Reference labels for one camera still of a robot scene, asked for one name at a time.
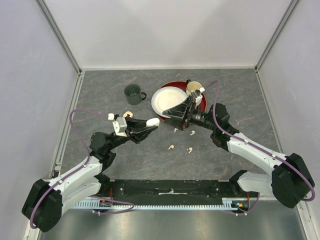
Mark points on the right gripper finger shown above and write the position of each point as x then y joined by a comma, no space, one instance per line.
176,123
180,110

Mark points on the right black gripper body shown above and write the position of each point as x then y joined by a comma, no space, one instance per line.
189,118

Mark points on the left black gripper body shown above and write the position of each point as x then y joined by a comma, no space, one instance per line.
124,135

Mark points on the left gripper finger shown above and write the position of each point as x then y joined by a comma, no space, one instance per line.
133,123
137,135

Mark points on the white earbud case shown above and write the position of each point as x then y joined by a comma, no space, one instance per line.
153,122

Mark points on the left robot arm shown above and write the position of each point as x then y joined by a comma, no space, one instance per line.
49,199

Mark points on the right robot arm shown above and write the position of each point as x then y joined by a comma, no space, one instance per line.
285,177

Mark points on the pink earbud case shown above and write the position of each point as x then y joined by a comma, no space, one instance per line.
128,114

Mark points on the white plate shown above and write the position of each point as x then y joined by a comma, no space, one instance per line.
166,98

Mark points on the beige cup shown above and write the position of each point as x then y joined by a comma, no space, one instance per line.
191,86

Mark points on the dark green mug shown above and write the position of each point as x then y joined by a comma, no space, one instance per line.
133,94

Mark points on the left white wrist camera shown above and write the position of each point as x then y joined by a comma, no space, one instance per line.
119,124

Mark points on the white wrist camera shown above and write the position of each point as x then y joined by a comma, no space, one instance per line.
198,94
119,124

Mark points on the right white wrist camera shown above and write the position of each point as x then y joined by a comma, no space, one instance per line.
198,94

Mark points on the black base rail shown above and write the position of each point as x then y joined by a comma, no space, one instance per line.
173,192

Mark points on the slotted cable duct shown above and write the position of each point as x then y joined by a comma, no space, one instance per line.
97,204

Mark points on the front aluminium frame rail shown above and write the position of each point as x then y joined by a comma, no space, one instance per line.
272,197

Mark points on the left rear aluminium post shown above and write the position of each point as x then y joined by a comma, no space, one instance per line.
42,5

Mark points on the aluminium post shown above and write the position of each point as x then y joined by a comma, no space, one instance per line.
42,5
276,34

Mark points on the right rear aluminium post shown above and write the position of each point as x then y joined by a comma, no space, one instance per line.
276,34

